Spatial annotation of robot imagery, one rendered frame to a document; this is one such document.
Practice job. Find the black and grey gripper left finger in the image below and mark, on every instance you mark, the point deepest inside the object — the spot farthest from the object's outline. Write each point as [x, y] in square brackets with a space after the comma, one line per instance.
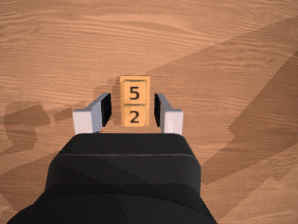
[94, 116]

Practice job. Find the light wooden tray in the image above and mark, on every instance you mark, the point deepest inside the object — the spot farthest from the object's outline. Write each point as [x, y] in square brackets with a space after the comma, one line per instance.
[134, 77]

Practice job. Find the orange number cube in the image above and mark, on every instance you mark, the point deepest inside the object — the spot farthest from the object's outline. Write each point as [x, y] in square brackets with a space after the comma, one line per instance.
[134, 115]
[134, 92]

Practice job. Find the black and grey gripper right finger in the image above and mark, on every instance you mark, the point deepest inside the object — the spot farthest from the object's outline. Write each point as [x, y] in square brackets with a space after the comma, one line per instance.
[168, 119]

